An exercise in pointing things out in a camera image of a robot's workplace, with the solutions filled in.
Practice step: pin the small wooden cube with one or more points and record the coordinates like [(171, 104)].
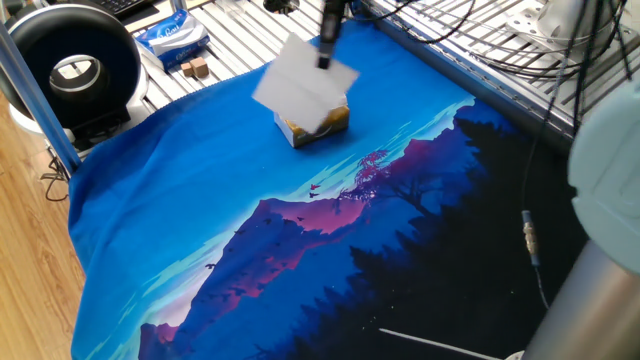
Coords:
[(186, 69)]

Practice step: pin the black round knob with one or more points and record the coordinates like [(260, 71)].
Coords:
[(281, 5)]

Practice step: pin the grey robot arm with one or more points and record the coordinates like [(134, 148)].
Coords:
[(605, 200)]

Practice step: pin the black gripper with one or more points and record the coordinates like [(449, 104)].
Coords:
[(334, 17)]

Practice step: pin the black keyboard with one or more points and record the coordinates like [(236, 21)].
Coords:
[(117, 5)]

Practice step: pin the white napkin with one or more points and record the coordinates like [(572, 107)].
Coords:
[(300, 85)]

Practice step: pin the blue tissue pack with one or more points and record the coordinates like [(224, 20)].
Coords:
[(175, 37)]

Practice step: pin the large wooden cube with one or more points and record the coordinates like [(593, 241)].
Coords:
[(199, 67)]

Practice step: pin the gold tissue pack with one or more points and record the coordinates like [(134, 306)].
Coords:
[(320, 132)]

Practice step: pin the blue mountain print cloth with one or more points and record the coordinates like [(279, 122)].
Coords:
[(200, 175)]

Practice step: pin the white dome fixture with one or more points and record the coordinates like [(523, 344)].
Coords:
[(570, 20)]

